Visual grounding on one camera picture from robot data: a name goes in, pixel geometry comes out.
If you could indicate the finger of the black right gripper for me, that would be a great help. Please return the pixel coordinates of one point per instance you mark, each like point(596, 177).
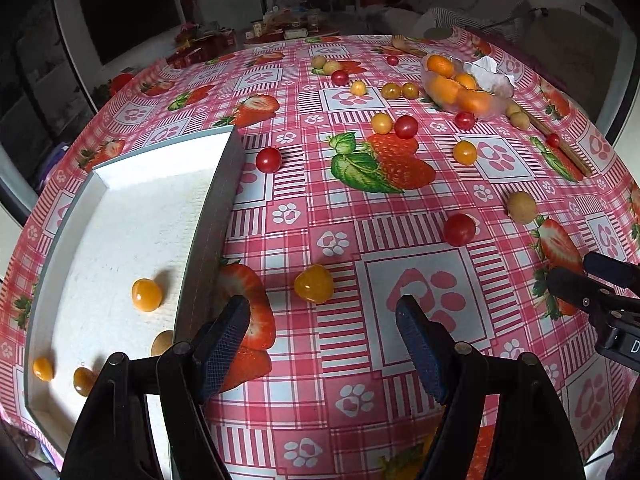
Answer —
point(620, 273)
point(597, 300)

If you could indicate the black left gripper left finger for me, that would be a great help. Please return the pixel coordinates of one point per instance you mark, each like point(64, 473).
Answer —
point(112, 438)

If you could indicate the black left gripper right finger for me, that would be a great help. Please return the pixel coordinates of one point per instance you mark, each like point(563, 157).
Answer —
point(533, 438)

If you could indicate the dark brown cherry tomato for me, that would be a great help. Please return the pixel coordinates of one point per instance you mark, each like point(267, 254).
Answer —
point(83, 380)

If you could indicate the tan longan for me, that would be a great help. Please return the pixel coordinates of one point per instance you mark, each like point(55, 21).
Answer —
point(521, 207)
point(162, 342)

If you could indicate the red cherry tomato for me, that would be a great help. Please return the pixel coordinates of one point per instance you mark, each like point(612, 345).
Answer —
point(459, 230)

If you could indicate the orange tomato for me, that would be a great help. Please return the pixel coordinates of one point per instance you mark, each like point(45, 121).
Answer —
point(465, 153)

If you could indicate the yellow cherry tomato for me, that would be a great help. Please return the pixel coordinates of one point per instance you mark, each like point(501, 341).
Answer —
point(315, 284)

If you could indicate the small yellow tomato in tray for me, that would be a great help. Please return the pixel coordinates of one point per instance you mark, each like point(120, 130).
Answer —
point(43, 369)

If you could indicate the tan longan in tray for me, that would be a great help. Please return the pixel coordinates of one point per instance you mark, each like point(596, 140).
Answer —
point(162, 342)

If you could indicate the red tomato by fork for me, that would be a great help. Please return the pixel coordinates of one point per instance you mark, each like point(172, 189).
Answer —
point(553, 140)

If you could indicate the white shallow box tray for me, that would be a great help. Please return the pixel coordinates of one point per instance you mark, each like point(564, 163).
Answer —
point(160, 212)

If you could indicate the longan near fork back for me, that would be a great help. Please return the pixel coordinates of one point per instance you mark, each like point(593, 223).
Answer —
point(512, 108)

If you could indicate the red tomato near bowl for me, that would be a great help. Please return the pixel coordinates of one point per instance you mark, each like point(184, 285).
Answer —
point(465, 120)

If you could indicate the front mandarin orange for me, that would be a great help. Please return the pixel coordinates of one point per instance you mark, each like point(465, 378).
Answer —
point(476, 102)

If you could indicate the mandarin orange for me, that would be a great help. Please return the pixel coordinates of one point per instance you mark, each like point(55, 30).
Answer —
point(440, 65)
point(444, 91)
point(476, 102)
point(466, 80)

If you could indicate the right mandarin orange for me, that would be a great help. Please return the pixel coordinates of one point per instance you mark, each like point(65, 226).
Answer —
point(466, 80)

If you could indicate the white crumpled tissue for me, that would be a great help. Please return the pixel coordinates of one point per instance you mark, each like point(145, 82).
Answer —
point(485, 72)

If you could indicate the red tomato mid pair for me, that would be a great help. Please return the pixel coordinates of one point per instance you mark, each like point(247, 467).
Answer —
point(406, 127)

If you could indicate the left mandarin orange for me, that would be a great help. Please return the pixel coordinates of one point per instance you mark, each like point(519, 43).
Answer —
point(444, 91)

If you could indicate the pink strawberry tablecloth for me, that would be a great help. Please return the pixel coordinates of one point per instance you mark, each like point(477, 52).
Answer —
point(371, 209)

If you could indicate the clear glass fruit bowl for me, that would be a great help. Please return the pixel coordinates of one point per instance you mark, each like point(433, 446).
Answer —
point(498, 104)

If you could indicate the yellow tomato mid pair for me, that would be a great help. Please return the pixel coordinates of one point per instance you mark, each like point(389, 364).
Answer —
point(382, 123)

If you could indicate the brownish tomato far right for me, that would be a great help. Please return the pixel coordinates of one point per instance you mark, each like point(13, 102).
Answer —
point(410, 91)

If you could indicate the brownish tomato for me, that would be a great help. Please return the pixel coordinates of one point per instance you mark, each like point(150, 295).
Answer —
point(391, 91)
point(410, 91)

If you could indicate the top mandarin orange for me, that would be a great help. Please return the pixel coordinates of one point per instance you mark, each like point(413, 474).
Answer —
point(440, 65)

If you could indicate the brownish tomato far left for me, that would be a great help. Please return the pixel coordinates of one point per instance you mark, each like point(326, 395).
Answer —
point(391, 91)

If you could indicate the purple plastic stool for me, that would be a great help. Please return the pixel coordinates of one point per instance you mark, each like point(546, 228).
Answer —
point(49, 164)

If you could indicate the small yellow tomato far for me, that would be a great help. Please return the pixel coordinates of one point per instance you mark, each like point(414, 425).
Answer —
point(358, 88)

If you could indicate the red tomato beside tray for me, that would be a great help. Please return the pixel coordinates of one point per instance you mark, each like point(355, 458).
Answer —
point(268, 160)

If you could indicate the white sofa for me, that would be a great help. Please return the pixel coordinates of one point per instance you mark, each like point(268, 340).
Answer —
point(508, 18)

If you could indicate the far longan right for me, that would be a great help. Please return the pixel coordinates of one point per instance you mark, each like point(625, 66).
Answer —
point(331, 67)

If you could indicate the red round object on floor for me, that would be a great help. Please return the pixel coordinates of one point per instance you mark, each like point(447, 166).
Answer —
point(118, 82)

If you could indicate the far longan left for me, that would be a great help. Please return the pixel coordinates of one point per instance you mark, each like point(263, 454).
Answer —
point(318, 61)

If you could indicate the red gift box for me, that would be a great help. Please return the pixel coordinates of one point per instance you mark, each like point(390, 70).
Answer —
point(203, 49)

